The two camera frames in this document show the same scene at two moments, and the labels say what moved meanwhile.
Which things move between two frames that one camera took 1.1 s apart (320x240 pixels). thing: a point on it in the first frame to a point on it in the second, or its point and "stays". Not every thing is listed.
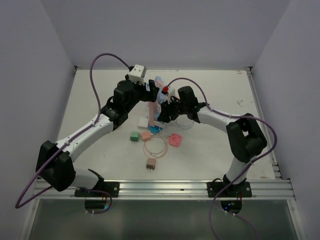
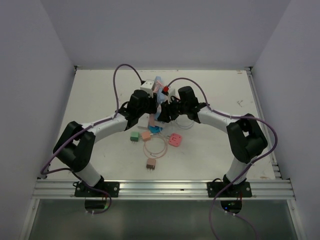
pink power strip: x=151 y=113 stays
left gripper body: x=140 y=93 to x=150 y=105
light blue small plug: x=157 y=110 stays
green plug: x=134 y=136 stays
